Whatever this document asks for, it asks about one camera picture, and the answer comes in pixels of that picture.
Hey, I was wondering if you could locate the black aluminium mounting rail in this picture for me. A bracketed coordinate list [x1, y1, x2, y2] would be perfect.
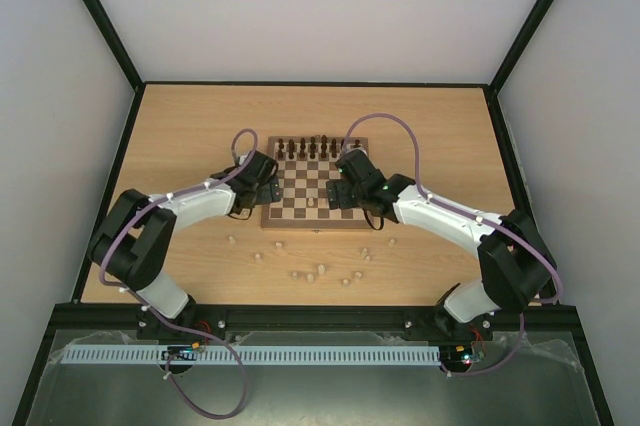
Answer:
[49, 304, 581, 345]

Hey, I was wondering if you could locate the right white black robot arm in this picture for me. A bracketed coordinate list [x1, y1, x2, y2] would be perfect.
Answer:
[327, 149, 558, 338]

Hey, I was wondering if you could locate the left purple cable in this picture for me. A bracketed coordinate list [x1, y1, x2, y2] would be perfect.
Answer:
[99, 128, 249, 420]

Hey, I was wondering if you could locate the light blue slotted cable duct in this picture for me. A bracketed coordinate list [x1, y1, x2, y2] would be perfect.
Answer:
[61, 345, 441, 367]

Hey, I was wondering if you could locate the wooden chess board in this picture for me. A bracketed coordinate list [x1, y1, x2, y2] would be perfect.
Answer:
[261, 135, 368, 231]

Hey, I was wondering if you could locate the metal front plate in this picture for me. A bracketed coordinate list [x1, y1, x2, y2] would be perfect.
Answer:
[15, 331, 598, 425]

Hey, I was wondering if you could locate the purple cable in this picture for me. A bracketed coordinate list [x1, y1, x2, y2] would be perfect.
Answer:
[99, 128, 249, 420]
[342, 113, 564, 378]

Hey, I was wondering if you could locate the black enclosure frame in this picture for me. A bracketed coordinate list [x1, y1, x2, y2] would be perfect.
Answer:
[0, 0, 640, 426]

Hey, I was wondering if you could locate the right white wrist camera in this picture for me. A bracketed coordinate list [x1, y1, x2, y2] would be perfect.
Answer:
[340, 143, 367, 157]

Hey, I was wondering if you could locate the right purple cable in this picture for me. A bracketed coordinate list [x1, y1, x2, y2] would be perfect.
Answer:
[342, 113, 564, 378]

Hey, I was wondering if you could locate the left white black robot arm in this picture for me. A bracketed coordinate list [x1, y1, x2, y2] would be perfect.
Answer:
[87, 151, 281, 321]

